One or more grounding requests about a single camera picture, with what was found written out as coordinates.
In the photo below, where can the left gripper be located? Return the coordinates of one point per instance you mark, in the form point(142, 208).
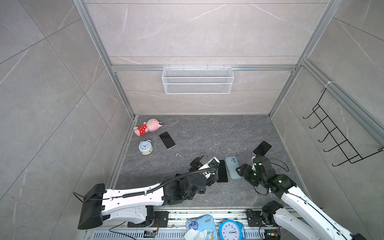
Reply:
point(195, 165)

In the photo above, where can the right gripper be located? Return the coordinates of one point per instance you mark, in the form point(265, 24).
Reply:
point(244, 171)

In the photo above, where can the phone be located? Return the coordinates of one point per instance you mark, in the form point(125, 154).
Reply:
point(222, 172)
point(262, 149)
point(167, 140)

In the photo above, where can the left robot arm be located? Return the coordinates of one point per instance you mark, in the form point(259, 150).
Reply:
point(136, 206)

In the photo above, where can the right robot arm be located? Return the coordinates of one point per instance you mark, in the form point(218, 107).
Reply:
point(317, 225)

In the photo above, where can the small cream alarm clock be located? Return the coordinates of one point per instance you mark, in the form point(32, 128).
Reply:
point(146, 147)

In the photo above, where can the pink plush toy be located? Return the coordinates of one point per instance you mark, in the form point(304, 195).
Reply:
point(151, 125)

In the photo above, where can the blue alarm clock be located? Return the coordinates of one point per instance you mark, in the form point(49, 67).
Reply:
point(232, 230)

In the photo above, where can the blue tissue pack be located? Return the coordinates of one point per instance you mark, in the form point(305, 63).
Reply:
point(201, 228)

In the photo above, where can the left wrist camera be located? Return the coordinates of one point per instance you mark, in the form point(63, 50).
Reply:
point(213, 163)

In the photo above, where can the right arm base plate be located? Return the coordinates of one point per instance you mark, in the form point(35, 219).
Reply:
point(256, 218)

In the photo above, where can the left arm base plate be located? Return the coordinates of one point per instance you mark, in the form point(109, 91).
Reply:
point(158, 218)

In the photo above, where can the white wire mesh basket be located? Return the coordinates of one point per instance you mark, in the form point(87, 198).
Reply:
point(197, 80)

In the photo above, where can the black wire hook rack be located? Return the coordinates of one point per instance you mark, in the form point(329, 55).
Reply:
point(334, 133)

